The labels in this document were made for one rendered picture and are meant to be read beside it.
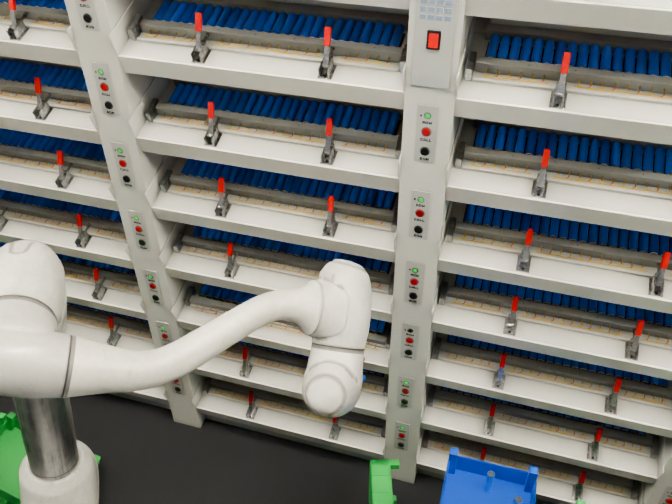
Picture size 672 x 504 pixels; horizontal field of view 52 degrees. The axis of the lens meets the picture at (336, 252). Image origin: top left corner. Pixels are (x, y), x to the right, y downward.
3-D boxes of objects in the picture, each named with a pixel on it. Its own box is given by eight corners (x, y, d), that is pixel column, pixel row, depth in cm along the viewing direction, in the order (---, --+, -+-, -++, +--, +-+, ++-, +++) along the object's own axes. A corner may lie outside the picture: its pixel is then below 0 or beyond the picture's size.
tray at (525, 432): (653, 484, 178) (669, 468, 166) (420, 428, 192) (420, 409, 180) (656, 410, 188) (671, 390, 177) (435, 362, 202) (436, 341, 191)
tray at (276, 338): (389, 374, 182) (388, 359, 174) (180, 327, 196) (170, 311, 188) (406, 309, 192) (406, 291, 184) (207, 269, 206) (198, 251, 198)
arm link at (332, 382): (360, 416, 136) (369, 349, 137) (351, 428, 120) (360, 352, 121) (306, 408, 137) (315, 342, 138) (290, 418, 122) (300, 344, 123)
